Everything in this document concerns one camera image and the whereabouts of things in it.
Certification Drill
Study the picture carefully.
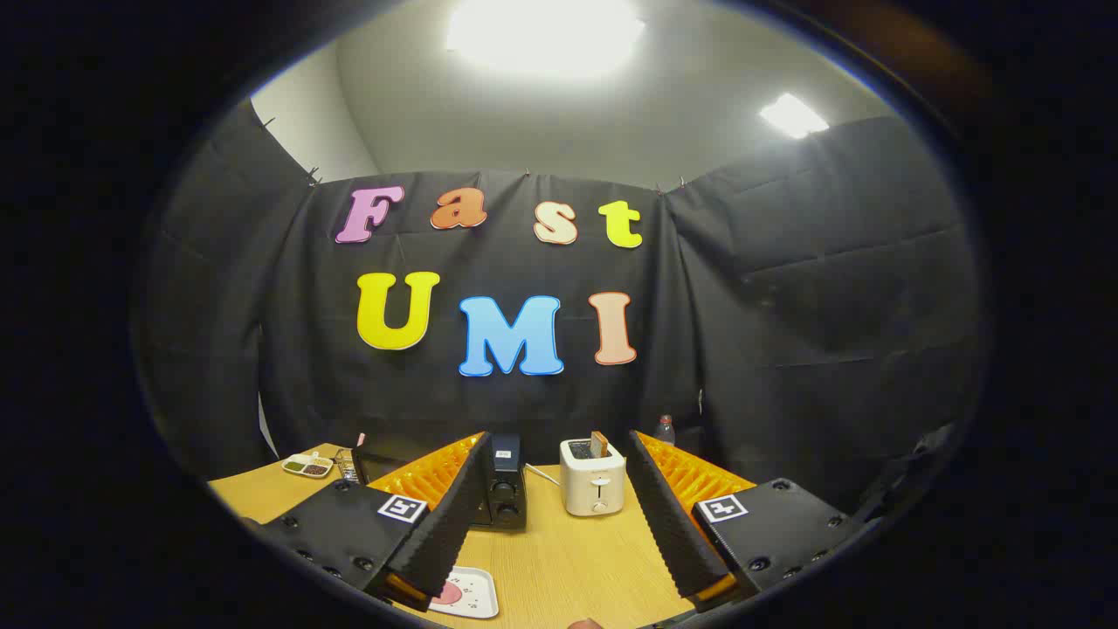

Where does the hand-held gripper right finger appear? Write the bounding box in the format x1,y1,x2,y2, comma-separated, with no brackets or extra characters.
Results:
627,430,874,612

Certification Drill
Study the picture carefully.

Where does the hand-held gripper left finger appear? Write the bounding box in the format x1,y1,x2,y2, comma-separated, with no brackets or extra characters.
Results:
240,431,495,612

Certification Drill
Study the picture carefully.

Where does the black toaster oven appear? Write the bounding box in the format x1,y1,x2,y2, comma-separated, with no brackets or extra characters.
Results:
352,434,529,531

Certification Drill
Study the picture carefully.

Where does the white cherry print plate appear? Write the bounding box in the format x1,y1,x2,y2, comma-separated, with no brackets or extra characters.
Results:
428,566,500,620

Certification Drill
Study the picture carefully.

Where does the white pop-up toaster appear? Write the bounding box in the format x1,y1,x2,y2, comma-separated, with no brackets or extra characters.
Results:
559,437,627,516

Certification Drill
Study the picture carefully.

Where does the divided white dish with beans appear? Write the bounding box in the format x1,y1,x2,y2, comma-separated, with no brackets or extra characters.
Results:
281,452,335,479

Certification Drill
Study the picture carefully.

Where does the black backdrop cloth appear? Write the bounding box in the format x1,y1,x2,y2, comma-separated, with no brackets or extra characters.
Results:
131,100,992,516

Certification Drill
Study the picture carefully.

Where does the small ceiling light panel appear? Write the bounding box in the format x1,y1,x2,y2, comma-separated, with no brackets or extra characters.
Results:
758,92,831,141

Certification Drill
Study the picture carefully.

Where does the large ceiling light panel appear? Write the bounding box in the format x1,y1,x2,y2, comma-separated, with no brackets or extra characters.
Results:
445,0,647,79

